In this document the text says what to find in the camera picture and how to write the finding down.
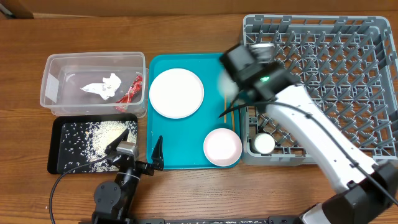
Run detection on scattered rice grains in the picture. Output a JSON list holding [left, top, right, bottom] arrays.
[[57, 121, 137, 174]]

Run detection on grey dish rack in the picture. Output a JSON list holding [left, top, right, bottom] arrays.
[[242, 14, 397, 163]]

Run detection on teal plastic tray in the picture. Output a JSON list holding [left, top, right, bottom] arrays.
[[146, 53, 241, 170]]

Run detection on large white plate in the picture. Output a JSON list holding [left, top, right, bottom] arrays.
[[149, 68, 205, 119]]

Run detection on white cup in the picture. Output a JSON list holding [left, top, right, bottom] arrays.
[[251, 133, 275, 154]]

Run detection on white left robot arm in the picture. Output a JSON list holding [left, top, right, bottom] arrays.
[[91, 130, 164, 224]]

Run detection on grey bowl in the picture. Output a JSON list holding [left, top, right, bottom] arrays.
[[218, 70, 239, 100]]

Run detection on black tray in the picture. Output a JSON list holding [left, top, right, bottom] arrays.
[[47, 114, 137, 174]]

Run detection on small white plate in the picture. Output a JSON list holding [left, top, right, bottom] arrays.
[[203, 128, 243, 167]]

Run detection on red wrapper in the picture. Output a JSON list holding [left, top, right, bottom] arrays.
[[116, 73, 143, 103]]

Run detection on clear plastic bin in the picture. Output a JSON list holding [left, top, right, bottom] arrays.
[[40, 52, 149, 118]]

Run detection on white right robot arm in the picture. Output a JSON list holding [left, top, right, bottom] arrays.
[[249, 62, 397, 223]]

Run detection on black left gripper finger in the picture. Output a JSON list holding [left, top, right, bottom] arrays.
[[104, 129, 129, 154], [151, 136, 164, 170]]

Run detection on white napkin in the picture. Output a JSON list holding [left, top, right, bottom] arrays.
[[81, 73, 121, 100]]

